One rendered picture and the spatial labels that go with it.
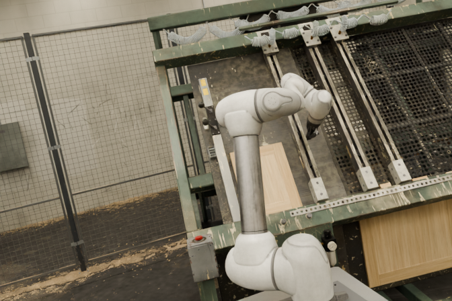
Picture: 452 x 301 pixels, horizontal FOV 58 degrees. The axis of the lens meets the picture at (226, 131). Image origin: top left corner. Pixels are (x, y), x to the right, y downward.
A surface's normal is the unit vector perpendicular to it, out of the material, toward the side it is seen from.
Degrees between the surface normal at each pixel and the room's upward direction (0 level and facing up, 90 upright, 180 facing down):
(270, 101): 81
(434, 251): 90
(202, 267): 90
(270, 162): 55
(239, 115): 83
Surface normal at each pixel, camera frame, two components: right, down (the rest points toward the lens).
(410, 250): 0.13, 0.09
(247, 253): -0.45, -0.11
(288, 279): -0.50, 0.15
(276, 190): 0.00, -0.48
